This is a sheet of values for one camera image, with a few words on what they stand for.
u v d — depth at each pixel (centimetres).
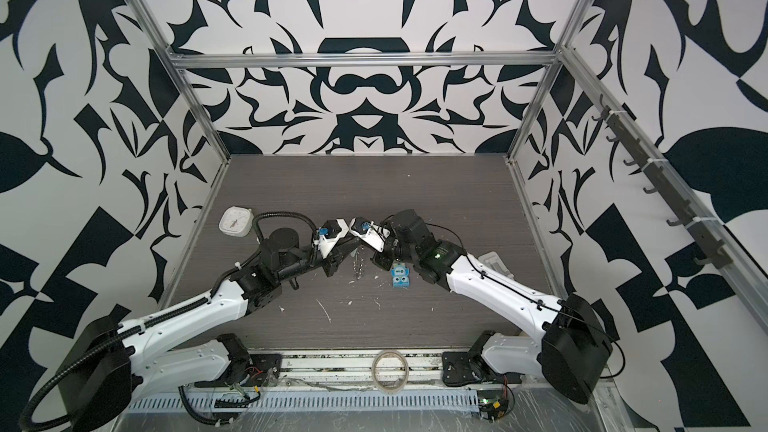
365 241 66
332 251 65
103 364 40
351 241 75
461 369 74
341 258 67
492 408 71
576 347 40
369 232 64
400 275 89
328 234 62
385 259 69
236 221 98
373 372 73
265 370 73
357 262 76
